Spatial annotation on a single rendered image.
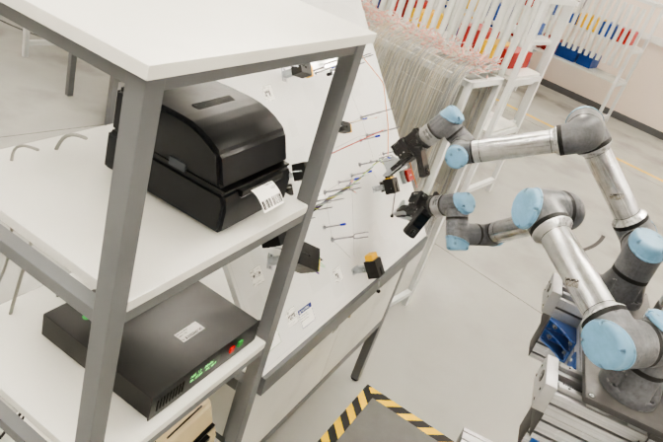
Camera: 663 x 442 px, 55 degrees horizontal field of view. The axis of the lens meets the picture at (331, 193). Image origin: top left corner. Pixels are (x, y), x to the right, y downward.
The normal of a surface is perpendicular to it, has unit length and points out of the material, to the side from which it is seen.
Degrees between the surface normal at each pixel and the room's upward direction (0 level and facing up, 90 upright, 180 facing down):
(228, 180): 72
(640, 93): 90
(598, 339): 92
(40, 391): 0
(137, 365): 0
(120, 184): 90
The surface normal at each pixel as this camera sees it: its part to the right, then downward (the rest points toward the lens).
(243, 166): 0.88, 0.15
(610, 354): -0.87, 0.02
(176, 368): 0.28, -0.85
